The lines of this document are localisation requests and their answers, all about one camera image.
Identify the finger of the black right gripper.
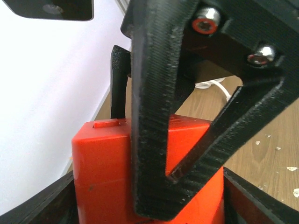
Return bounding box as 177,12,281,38
110,45,131,119
129,0,299,221

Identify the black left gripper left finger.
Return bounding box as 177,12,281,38
0,171,77,224

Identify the red cube socket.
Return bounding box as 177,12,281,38
72,119,225,224

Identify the white power cable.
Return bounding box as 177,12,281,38
195,78,232,102

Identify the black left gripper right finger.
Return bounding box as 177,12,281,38
223,168,299,224

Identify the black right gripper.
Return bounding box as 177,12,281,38
120,0,299,89

